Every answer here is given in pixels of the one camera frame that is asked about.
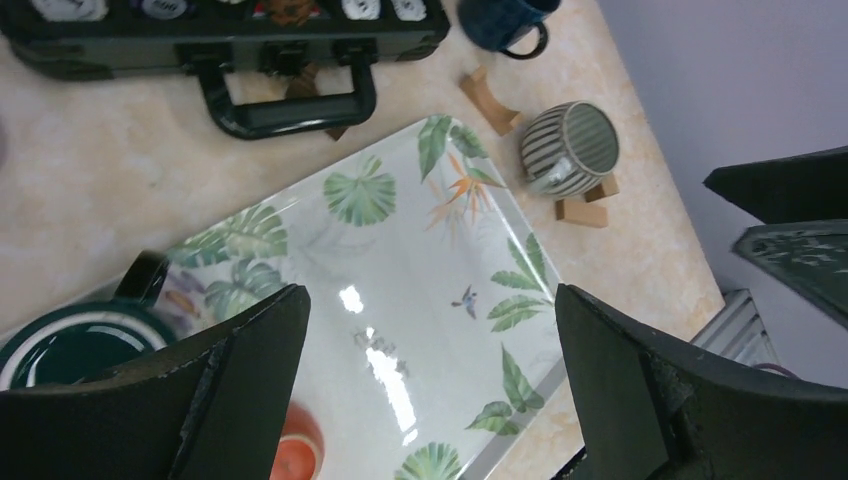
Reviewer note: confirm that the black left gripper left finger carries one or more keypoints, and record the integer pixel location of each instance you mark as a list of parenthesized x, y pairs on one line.
[(211, 406)]

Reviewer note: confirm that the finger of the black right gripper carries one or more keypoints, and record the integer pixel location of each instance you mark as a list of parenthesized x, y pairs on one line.
[(810, 258), (803, 188)]

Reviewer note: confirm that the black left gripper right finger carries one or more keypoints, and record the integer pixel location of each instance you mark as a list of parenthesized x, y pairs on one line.
[(651, 406)]

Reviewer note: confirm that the small orange cup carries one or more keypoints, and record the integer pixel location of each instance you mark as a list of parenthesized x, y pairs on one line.
[(300, 450)]

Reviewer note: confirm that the dark teal mug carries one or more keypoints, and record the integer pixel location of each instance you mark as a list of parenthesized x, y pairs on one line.
[(80, 340)]

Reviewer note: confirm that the grey striped ribbed cup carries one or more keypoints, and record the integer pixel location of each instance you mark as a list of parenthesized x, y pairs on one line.
[(568, 150)]

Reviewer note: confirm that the dark blue mug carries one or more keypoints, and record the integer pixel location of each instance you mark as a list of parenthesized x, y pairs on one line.
[(496, 25)]

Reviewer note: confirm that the dark wooden block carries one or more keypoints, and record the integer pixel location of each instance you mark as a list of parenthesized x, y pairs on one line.
[(606, 188)]

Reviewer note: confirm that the wooden block right rear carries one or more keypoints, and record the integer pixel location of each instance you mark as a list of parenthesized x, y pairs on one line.
[(581, 213)]

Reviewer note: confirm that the floral white serving tray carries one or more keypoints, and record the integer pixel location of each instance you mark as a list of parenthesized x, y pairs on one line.
[(430, 342)]

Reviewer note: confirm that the light wooden block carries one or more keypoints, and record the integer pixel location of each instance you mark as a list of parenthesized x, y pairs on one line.
[(502, 119)]

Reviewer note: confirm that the dark green carrying case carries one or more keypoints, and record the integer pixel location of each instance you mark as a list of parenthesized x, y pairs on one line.
[(100, 40)]

